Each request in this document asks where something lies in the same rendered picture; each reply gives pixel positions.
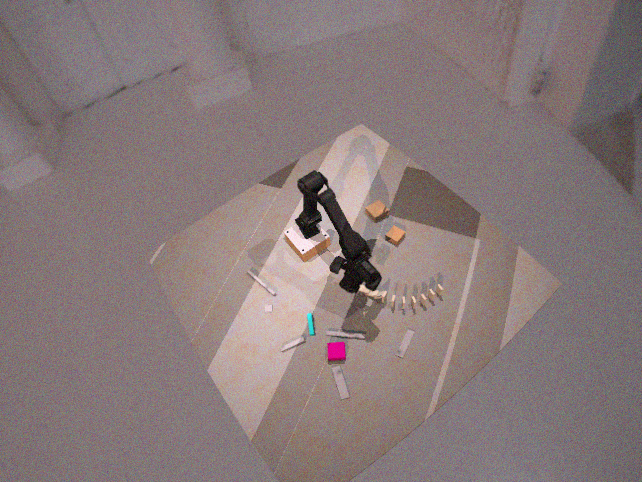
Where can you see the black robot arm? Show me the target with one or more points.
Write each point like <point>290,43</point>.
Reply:
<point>351,242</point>

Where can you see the cyan rectangular block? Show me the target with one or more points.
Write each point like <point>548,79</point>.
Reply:
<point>310,323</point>

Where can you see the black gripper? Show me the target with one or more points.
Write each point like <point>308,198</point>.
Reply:
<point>337,264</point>

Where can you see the magenta block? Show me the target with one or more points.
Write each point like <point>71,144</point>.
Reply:
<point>336,351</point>

